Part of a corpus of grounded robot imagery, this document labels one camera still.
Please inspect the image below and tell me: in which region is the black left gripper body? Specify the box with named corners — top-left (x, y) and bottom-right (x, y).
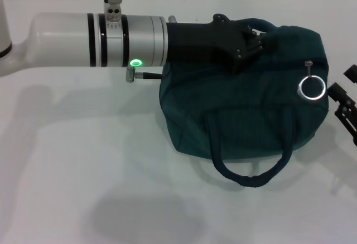
top-left (166, 13), bottom-right (260, 75)

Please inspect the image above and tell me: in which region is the zipper pull with clear ring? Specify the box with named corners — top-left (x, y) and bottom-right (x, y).
top-left (297, 60), bottom-right (327, 101)

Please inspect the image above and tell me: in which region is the dark teal insulated bag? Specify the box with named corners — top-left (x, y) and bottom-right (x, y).
top-left (158, 17), bottom-right (330, 189)

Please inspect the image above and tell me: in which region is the left wrist cable with plug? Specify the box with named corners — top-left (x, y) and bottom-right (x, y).
top-left (124, 65), bottom-right (163, 84)

